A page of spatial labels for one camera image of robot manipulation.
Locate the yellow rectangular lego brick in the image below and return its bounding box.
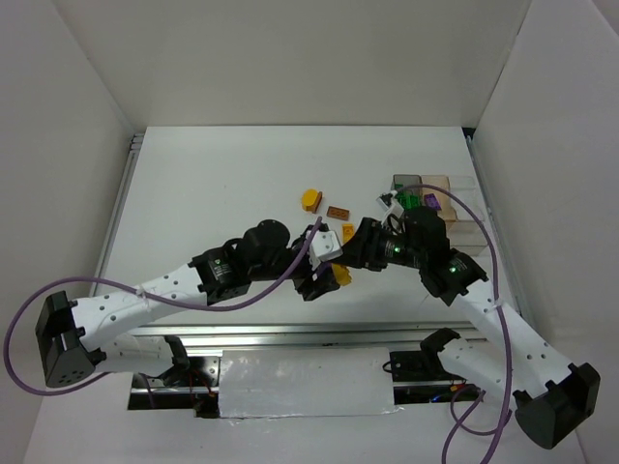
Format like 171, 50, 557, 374
332, 264, 352, 287

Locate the purple butterfly lego brick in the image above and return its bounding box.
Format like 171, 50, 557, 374
423, 193, 442, 211

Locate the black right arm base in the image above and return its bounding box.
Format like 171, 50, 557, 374
382, 351, 465, 385

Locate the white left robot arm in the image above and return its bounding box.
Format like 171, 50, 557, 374
35, 219, 342, 389

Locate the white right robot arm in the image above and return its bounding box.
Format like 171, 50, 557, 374
335, 207, 601, 450

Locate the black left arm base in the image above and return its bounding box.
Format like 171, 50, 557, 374
135, 335, 221, 390

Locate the yellow curved lego brick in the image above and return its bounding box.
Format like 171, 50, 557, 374
341, 223, 355, 243

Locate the brown flat lego brick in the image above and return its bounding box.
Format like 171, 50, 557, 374
326, 206, 350, 220

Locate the brown flat lego plate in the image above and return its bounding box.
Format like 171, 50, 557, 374
311, 191, 323, 214

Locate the yellow round lego brick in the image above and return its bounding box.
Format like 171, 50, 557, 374
301, 188, 319, 212

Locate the clear transparent bin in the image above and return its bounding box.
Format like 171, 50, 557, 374
447, 175, 487, 256

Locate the white foil board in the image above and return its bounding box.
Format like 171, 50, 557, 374
219, 348, 397, 419

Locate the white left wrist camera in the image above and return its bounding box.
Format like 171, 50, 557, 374
309, 230, 342, 270

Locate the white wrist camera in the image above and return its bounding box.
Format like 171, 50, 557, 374
309, 230, 342, 270
376, 190, 404, 224

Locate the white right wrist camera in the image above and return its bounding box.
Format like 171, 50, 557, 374
376, 190, 404, 224

